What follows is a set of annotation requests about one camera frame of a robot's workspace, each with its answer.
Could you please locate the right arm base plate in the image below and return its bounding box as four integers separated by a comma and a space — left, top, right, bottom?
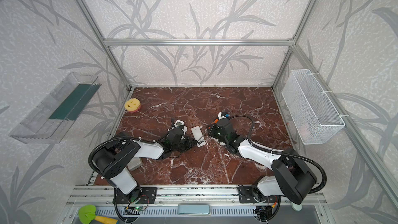
237, 185, 280, 205

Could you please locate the pale green rectangular tray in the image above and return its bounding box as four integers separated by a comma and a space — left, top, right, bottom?
177, 204, 211, 216

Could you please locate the white wire mesh basket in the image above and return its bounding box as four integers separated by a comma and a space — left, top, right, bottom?
282, 69, 345, 145

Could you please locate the clear plastic wall shelf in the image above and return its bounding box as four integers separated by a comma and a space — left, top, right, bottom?
9, 72, 101, 144

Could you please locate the pale green round soap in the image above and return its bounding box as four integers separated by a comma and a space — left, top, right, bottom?
291, 202, 302, 212

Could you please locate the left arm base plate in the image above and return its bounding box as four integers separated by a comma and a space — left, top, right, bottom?
113, 186, 157, 205

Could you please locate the pink item in basket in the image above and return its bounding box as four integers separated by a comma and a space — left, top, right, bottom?
298, 124, 311, 141

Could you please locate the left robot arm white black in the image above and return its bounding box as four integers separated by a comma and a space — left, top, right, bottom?
88, 127, 198, 195

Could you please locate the yellow smiley sponge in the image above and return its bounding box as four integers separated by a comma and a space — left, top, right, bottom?
124, 98, 141, 113

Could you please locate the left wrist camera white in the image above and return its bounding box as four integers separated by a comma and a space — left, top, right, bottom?
174, 120, 188, 134

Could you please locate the green yellow scoop brush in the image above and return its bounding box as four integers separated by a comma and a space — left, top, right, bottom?
78, 205, 119, 224

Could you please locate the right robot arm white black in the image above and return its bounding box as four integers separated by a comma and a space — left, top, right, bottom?
207, 116, 327, 205

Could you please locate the grey rectangular sponge block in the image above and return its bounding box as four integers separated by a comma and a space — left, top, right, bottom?
127, 157, 143, 171

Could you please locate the white remote control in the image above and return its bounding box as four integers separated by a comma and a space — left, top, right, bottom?
191, 126, 206, 147

